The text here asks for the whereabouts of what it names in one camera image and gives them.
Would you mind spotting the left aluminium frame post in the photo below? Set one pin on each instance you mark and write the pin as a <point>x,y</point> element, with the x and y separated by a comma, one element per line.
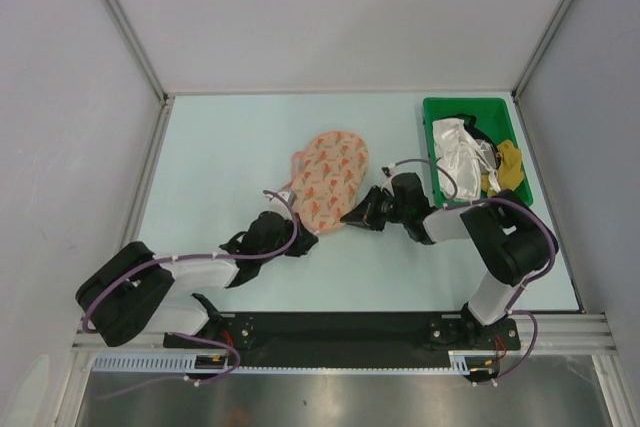
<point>135,47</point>

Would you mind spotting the white slotted cable duct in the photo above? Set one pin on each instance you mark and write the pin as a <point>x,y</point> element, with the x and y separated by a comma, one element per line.
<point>437,363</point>

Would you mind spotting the mustard yellow garment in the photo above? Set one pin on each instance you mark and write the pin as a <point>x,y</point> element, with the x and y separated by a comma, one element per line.
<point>510,173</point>

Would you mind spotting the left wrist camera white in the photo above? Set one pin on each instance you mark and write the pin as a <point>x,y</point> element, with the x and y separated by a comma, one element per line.
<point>285,199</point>

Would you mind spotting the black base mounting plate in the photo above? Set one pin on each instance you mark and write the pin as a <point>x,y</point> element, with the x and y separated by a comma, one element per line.
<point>352,338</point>

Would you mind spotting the right aluminium frame post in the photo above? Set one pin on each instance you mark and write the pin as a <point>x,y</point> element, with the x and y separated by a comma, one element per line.
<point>549,34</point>

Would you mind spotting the aluminium front frame rail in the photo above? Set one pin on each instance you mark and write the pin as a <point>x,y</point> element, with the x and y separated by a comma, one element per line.
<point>558,334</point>

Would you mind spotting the white satin bra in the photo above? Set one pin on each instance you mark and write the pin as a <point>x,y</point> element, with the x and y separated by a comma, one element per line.
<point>460,163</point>

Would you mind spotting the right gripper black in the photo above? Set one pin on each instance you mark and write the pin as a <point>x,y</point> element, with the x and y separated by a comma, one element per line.
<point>365,214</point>

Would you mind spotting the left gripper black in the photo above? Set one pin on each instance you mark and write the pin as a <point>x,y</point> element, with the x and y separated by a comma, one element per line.
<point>304,242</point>

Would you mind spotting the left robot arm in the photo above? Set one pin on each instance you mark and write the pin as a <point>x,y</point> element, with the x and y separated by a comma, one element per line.
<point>136,288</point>

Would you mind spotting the pink floral mesh laundry bag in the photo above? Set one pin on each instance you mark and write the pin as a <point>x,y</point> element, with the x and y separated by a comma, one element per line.
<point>326,177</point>

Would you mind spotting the aluminium frame post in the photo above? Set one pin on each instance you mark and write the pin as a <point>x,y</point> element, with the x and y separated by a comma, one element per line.
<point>135,47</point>
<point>549,34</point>

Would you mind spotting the grey black bra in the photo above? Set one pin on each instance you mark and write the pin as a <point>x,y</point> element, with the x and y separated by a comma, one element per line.
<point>486,144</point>

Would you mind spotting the green plastic bin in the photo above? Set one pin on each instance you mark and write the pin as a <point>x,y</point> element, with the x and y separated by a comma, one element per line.
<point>488,115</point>

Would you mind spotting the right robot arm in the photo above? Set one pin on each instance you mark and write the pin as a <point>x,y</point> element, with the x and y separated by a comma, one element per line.
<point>515,246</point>

